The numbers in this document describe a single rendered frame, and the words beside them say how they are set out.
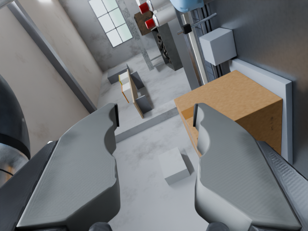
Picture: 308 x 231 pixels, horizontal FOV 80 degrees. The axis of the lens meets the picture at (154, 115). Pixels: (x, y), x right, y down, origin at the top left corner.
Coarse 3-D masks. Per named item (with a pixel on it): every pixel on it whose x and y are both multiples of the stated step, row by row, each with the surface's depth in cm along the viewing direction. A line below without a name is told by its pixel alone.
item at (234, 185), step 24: (216, 120) 10; (216, 144) 8; (240, 144) 8; (216, 168) 7; (240, 168) 7; (264, 168) 7; (216, 192) 6; (240, 192) 6; (264, 192) 6; (216, 216) 6; (240, 216) 5; (264, 216) 5; (288, 216) 5
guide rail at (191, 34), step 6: (186, 18) 82; (192, 30) 85; (192, 36) 87; (192, 42) 88; (198, 54) 91; (198, 60) 93; (198, 66) 96; (204, 72) 97; (204, 78) 99; (204, 84) 100
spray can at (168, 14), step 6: (162, 12) 75; (168, 12) 75; (174, 12) 76; (180, 12) 76; (186, 12) 78; (156, 18) 76; (162, 18) 76; (168, 18) 76; (174, 18) 78; (150, 24) 77; (156, 24) 78; (162, 24) 78
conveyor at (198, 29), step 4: (192, 12) 80; (196, 12) 76; (192, 16) 82; (196, 16) 78; (192, 20) 84; (196, 20) 80; (200, 24) 78; (196, 28) 84; (200, 28) 80; (196, 32) 86; (200, 32) 82; (200, 36) 84; (200, 44) 89; (200, 48) 91; (204, 60) 94; (208, 64) 91; (208, 68) 94; (212, 68) 89; (208, 72) 97; (212, 72) 91; (212, 76) 93; (212, 80) 96
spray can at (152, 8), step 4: (148, 0) 72; (152, 0) 72; (156, 0) 72; (160, 0) 72; (164, 0) 73; (168, 0) 73; (144, 4) 73; (148, 4) 73; (152, 4) 72; (156, 4) 73; (160, 4) 73; (164, 4) 74; (140, 8) 73; (144, 8) 73; (148, 8) 74; (152, 8) 73; (156, 8) 74; (144, 12) 75
